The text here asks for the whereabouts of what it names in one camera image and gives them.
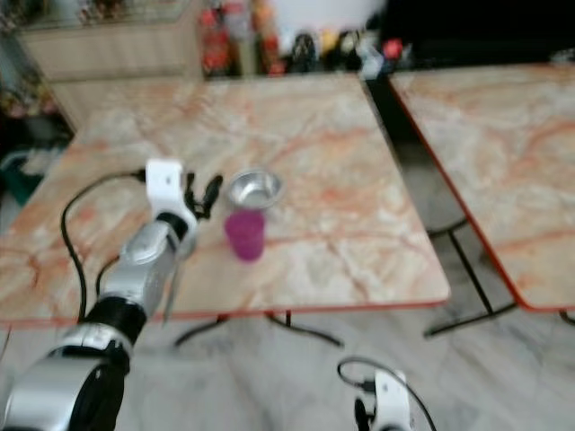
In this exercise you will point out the small black figurine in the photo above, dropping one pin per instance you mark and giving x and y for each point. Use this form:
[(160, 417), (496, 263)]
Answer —
[(351, 50), (305, 54)]

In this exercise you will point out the small yellow figurine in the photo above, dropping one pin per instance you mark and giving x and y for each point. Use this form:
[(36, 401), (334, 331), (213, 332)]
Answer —
[(329, 42)]

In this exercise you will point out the green plastic bin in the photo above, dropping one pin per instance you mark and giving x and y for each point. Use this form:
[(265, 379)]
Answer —
[(20, 180)]

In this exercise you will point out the orange snack jar red lid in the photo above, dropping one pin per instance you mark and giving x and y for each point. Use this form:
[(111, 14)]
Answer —
[(265, 38)]

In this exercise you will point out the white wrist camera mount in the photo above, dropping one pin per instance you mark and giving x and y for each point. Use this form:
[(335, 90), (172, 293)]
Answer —
[(166, 180), (393, 400)]

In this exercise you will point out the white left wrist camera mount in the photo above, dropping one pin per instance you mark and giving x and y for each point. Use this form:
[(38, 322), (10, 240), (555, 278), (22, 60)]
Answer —
[(166, 180)]

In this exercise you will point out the small white box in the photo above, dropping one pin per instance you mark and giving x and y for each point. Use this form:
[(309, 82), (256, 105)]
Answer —
[(374, 63)]

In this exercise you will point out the stainless steel bowl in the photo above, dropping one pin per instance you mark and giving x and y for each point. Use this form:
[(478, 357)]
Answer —
[(254, 190)]

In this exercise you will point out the clear jar with red lid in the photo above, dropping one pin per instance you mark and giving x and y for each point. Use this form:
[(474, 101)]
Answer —
[(213, 25), (216, 59), (238, 20)]

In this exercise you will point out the metallic round canister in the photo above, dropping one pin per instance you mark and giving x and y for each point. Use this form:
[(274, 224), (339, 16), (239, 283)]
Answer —
[(244, 58)]

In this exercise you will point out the black television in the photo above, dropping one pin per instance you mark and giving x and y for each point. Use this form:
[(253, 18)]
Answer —
[(476, 29)]

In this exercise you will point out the purple plastic cup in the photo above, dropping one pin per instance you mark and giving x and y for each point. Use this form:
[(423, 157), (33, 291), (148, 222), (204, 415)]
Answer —
[(245, 235)]

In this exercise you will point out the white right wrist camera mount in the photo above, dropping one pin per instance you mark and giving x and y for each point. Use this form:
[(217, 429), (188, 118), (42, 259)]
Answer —
[(393, 400)]

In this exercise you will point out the small red box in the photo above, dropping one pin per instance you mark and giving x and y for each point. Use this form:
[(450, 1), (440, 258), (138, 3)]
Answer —
[(393, 49)]

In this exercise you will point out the light wooden cabinet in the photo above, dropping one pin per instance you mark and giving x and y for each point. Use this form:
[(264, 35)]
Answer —
[(117, 58)]

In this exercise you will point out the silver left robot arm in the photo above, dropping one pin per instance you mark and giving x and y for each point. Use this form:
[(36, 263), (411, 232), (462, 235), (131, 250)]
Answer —
[(144, 269)]

